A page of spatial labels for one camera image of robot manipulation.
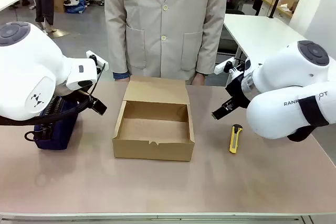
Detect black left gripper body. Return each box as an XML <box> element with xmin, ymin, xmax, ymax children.
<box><xmin>54</xmin><ymin>87</ymin><xmax>93</xmax><ymax>104</ymax></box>

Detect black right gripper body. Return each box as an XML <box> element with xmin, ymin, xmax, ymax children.
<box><xmin>225</xmin><ymin>72</ymin><xmax>253</xmax><ymax>110</ymax></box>

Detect navy blue zipper pouch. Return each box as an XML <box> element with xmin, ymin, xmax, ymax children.
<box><xmin>24</xmin><ymin>95</ymin><xmax>79</xmax><ymax>151</ymax></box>

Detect brown cardboard box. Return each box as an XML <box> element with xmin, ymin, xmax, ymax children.
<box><xmin>112</xmin><ymin>75</ymin><xmax>195</xmax><ymax>162</ymax></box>

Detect person left hand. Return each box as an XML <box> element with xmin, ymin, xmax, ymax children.
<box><xmin>192</xmin><ymin>72</ymin><xmax>206</xmax><ymax>86</ymax></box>

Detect yellow utility knife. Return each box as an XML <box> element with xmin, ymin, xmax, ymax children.
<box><xmin>229</xmin><ymin>124</ymin><xmax>244</xmax><ymax>154</ymax></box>

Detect person left arm beige sleeve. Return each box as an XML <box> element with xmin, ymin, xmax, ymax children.
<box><xmin>195</xmin><ymin>0</ymin><xmax>229</xmax><ymax>76</ymax></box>

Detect person arm beige sleeve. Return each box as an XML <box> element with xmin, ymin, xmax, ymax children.
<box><xmin>104</xmin><ymin>0</ymin><xmax>131</xmax><ymax>81</ymax></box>
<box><xmin>195</xmin><ymin>0</ymin><xmax>229</xmax><ymax>76</ymax></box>

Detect large white table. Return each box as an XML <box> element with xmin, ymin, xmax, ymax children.
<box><xmin>223</xmin><ymin>13</ymin><xmax>309</xmax><ymax>63</ymax></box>

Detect person right arm beige sleeve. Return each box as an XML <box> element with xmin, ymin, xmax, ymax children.
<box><xmin>104</xmin><ymin>0</ymin><xmax>131</xmax><ymax>81</ymax></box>

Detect blue plastic bag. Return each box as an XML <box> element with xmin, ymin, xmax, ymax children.
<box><xmin>64</xmin><ymin>0</ymin><xmax>89</xmax><ymax>14</ymax></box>

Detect wooden workbench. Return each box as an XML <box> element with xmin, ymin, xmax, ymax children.
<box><xmin>254</xmin><ymin>0</ymin><xmax>295</xmax><ymax>20</ymax></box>

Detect black stand pole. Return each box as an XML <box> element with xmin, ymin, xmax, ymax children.
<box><xmin>267</xmin><ymin>0</ymin><xmax>286</xmax><ymax>19</ymax></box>

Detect person torso beige coat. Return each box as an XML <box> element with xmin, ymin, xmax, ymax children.
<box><xmin>119</xmin><ymin>0</ymin><xmax>208</xmax><ymax>86</ymax></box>

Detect small white table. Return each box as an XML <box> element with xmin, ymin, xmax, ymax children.
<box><xmin>0</xmin><ymin>0</ymin><xmax>21</xmax><ymax>12</ymax></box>

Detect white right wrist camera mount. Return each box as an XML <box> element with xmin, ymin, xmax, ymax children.
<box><xmin>214</xmin><ymin>58</ymin><xmax>251</xmax><ymax>78</ymax></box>

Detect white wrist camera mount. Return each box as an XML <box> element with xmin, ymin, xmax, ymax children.
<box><xmin>214</xmin><ymin>58</ymin><xmax>251</xmax><ymax>78</ymax></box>
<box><xmin>86</xmin><ymin>49</ymin><xmax>109</xmax><ymax>71</ymax></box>

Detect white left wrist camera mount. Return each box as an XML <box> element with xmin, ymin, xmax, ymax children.
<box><xmin>86</xmin><ymin>49</ymin><xmax>109</xmax><ymax>71</ymax></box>

